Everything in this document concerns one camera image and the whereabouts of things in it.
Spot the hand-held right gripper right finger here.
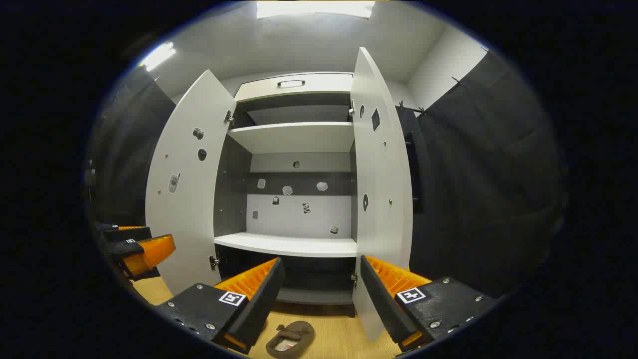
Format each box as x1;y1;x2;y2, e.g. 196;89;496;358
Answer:
360;255;499;353

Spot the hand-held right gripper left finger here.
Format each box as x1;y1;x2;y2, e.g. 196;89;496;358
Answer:
155;257;286;356

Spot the brown fuzzy shoe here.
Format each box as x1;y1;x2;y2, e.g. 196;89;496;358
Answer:
266;321;316;359

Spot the white door with camera sticker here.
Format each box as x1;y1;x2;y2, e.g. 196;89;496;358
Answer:
145;70;237;296

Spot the white shoe cabinet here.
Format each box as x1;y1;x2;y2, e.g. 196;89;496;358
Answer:
145;46;414;345

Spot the white door with headphones sticker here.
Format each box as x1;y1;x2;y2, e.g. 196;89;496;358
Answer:
350;46;414;343

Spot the white cabinet shelf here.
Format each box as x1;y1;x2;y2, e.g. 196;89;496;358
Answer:
227;122;355;154
214;232;358;258

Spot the white cabinet drawer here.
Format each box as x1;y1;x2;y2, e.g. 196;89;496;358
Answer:
234;73;353;103

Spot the ceiling light panel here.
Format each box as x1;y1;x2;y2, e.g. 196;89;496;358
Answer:
257;1;375;19
140;42;176;71

